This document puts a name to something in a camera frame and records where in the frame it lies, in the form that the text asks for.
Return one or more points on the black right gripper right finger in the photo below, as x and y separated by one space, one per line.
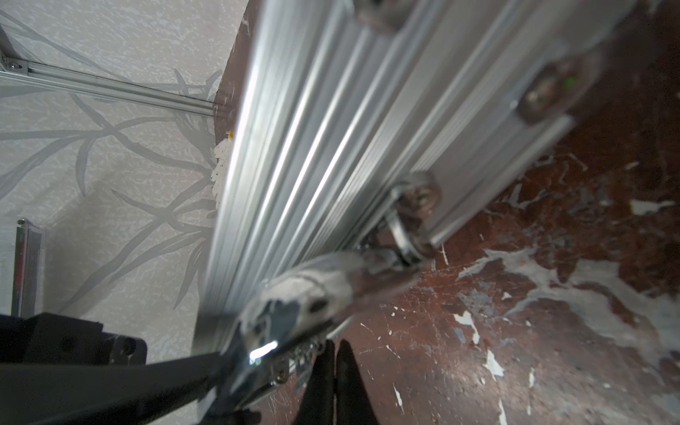
335 393

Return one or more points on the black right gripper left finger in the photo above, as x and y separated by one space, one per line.
60 370

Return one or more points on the white work glove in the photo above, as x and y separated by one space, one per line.
222 154

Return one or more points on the silver aluminium poker case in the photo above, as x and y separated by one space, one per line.
369 132

